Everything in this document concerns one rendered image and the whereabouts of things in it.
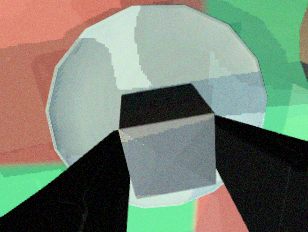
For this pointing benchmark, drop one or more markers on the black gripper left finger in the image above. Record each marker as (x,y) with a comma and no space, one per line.
(92,195)

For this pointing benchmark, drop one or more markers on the grey cube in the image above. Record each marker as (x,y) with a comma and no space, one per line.
(168,135)

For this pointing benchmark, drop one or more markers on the pale grey round dish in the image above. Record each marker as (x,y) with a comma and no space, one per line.
(146,47)

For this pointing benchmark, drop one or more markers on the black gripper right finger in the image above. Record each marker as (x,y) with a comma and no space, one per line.
(266,175)

